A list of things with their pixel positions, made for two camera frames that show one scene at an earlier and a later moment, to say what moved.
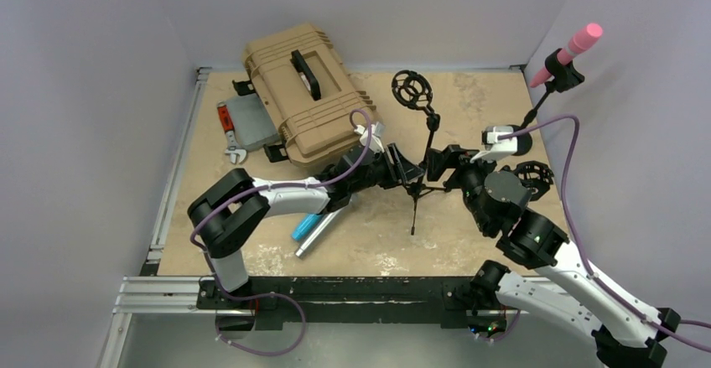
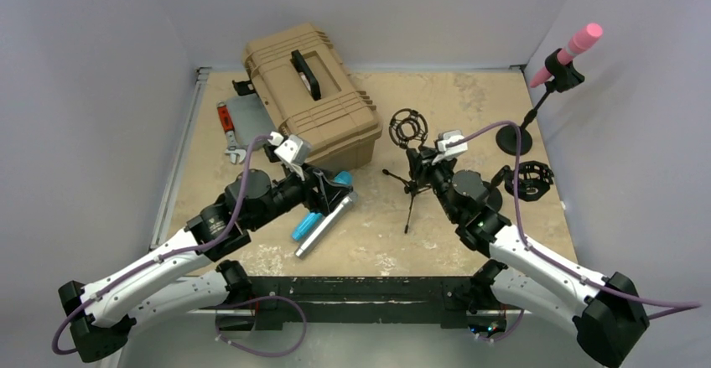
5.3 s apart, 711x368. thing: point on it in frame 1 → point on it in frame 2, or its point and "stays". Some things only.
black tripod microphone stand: [412, 88] → [408, 128]
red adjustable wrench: [234, 150] stays
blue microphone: [306, 225] stays
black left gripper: [403, 171] → [326, 194]
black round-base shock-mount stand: [535, 175] stays
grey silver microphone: [317, 232] stays
